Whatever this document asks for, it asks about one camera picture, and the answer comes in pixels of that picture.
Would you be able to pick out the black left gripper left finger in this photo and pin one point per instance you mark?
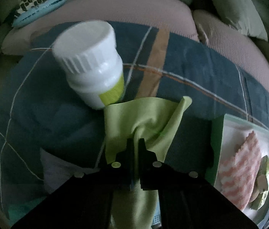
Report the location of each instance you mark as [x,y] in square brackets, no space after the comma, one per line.
[121,170]

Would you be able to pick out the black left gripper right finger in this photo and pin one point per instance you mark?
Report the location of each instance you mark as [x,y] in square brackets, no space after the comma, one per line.
[152,172]

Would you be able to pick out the light green cloth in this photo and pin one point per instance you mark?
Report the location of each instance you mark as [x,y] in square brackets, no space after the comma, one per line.
[155,120]

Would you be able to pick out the pink white striped fluffy towel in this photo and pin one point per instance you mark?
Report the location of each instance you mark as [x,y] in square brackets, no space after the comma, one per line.
[237,174]

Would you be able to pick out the beige round sponge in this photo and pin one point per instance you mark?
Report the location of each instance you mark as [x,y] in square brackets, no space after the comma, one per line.
[260,186]

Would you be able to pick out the green tissue pack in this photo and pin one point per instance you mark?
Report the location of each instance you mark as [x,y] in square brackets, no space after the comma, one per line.
[257,199]
[264,167]

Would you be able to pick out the grey purple cloth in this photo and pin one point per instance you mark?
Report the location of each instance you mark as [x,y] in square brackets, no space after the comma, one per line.
[57,171]

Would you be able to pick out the mint white shallow box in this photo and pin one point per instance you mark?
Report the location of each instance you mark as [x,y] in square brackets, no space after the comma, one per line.
[228,134]

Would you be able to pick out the navy plaid blanket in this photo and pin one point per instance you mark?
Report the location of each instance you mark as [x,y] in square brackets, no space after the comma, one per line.
[38,109]

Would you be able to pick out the white pill bottle green label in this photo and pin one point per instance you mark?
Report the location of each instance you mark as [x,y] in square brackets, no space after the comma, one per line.
[93,68]

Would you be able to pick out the grey green sofa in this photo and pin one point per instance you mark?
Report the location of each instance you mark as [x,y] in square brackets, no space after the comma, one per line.
[174,15]

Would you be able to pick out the green throw pillow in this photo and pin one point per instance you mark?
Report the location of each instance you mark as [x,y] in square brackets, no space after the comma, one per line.
[242,16]

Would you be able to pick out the blue patterned cushion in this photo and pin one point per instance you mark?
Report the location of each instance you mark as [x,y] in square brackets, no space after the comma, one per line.
[30,10]

